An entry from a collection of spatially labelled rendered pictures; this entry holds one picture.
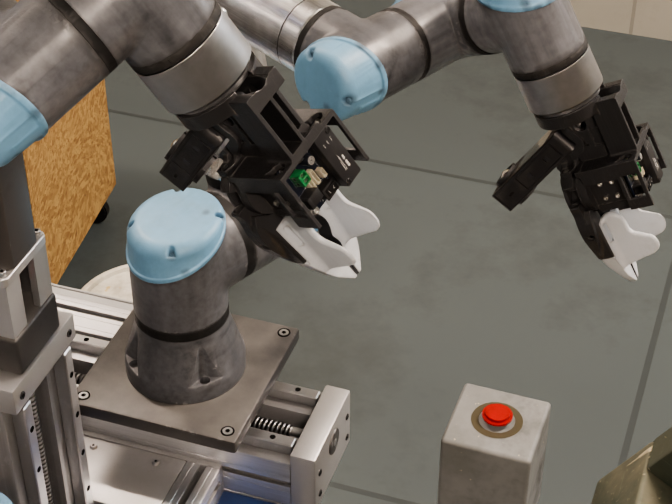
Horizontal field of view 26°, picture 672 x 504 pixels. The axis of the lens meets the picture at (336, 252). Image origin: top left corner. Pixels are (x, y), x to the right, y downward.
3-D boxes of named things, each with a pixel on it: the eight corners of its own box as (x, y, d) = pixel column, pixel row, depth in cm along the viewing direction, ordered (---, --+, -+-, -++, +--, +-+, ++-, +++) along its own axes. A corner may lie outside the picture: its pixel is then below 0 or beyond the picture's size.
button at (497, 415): (485, 410, 193) (486, 398, 192) (515, 417, 192) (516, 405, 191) (477, 430, 190) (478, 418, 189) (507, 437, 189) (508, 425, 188)
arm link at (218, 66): (115, 77, 102) (180, -2, 106) (154, 123, 105) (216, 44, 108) (178, 75, 97) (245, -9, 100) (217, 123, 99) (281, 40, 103)
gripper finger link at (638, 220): (678, 270, 145) (646, 194, 141) (623, 280, 148) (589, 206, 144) (684, 252, 147) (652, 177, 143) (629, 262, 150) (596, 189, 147)
